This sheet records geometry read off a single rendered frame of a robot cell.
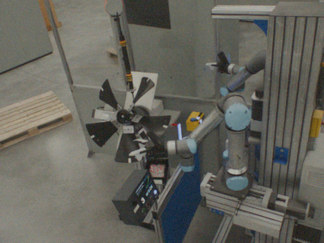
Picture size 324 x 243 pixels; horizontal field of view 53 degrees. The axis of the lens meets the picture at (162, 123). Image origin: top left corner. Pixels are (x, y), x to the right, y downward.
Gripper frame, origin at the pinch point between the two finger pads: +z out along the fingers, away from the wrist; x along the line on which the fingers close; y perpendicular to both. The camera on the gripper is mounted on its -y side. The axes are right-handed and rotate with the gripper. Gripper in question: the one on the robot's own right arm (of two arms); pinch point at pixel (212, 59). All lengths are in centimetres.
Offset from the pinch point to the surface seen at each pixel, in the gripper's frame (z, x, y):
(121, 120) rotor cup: 14, -86, 14
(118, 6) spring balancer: 69, -33, -47
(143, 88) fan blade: 14, -60, 0
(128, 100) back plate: 43, -64, 20
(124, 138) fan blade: 7, -91, 26
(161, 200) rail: -45, -100, 47
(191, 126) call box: -12, -41, 38
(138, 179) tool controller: -57, -113, 5
